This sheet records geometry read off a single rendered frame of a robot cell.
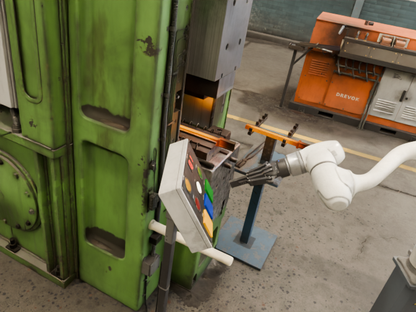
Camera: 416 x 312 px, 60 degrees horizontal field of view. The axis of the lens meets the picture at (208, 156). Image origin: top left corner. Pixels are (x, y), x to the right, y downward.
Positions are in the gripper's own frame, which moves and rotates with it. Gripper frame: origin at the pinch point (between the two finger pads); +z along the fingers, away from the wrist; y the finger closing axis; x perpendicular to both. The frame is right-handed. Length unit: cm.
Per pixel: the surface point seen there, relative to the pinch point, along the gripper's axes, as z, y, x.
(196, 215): 13.3, -26.0, 9.4
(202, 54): -1, 34, 45
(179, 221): 19.3, -26.9, 9.6
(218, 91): -1.4, 36.9, 25.6
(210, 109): 12, 74, 4
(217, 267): 46, 53, -97
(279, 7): -115, 793, -95
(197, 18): -4, 36, 59
